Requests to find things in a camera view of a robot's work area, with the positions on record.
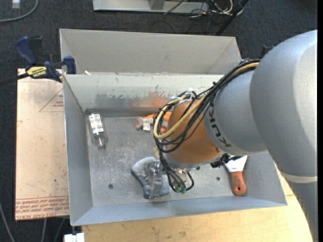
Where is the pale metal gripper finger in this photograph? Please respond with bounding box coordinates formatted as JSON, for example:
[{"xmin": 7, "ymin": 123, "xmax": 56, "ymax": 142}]
[
  {"xmin": 154, "ymin": 176, "xmax": 163, "ymax": 199},
  {"xmin": 147, "ymin": 164, "xmax": 155, "ymax": 200}
]

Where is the grey padded cloth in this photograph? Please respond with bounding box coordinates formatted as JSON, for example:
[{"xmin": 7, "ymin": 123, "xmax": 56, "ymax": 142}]
[{"xmin": 131, "ymin": 156, "xmax": 171, "ymax": 200}]

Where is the grey metal bin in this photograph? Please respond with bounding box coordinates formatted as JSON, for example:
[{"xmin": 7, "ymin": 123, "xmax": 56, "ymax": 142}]
[{"xmin": 59, "ymin": 28, "xmax": 288, "ymax": 227}]

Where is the orange and white tool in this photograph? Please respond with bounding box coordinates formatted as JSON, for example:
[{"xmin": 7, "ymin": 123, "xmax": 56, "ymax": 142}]
[{"xmin": 135, "ymin": 111, "xmax": 173, "ymax": 134}]

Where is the brown cardboard board red print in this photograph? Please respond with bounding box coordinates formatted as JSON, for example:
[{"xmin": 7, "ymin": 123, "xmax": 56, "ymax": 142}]
[{"xmin": 15, "ymin": 68, "xmax": 70, "ymax": 221}]

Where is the black cylinder on white bracket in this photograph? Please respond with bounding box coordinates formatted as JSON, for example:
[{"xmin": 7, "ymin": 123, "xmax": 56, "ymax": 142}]
[{"xmin": 210, "ymin": 154, "xmax": 230, "ymax": 168}]

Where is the white brush red-brown handle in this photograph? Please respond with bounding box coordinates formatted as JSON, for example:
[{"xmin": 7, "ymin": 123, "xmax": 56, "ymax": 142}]
[{"xmin": 224, "ymin": 155, "xmax": 248, "ymax": 197}]

